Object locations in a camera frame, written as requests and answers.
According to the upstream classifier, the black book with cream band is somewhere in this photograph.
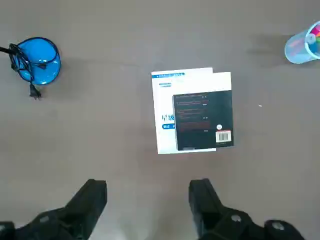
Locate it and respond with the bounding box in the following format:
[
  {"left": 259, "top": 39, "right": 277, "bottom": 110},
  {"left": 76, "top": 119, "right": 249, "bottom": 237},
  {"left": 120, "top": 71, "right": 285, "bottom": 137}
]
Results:
[{"left": 171, "top": 71, "right": 235, "bottom": 152}]

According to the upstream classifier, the clear blue pen cup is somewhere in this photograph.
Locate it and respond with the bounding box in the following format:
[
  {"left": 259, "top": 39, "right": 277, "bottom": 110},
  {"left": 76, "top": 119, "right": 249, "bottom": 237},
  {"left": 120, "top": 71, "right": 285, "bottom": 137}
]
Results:
[{"left": 284, "top": 21, "right": 320, "bottom": 65}]

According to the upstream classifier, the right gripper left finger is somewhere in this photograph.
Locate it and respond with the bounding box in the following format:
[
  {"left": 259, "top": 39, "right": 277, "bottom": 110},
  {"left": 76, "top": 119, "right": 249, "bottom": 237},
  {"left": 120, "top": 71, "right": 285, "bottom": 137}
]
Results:
[{"left": 0, "top": 178, "right": 108, "bottom": 240}]

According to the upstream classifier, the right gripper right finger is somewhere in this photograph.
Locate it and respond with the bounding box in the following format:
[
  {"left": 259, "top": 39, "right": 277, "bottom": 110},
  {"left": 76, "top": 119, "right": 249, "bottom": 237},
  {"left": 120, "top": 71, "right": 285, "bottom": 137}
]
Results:
[{"left": 188, "top": 178, "right": 306, "bottom": 240}]

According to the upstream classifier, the white book with blue print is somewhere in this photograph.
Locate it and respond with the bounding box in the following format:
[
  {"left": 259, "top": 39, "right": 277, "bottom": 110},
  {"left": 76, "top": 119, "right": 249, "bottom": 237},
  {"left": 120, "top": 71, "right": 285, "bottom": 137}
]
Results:
[{"left": 150, "top": 66, "right": 217, "bottom": 155}]

